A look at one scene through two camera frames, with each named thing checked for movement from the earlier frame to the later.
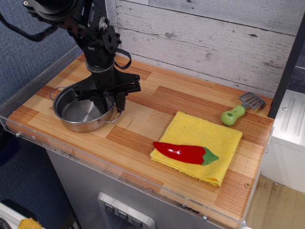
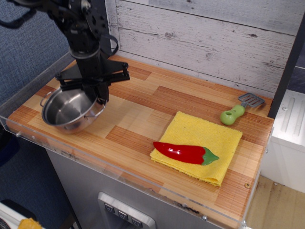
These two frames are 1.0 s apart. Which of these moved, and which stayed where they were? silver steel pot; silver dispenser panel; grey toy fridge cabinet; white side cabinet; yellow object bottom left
Moved: silver steel pot
Stayed: yellow object bottom left; white side cabinet; silver dispenser panel; grey toy fridge cabinet
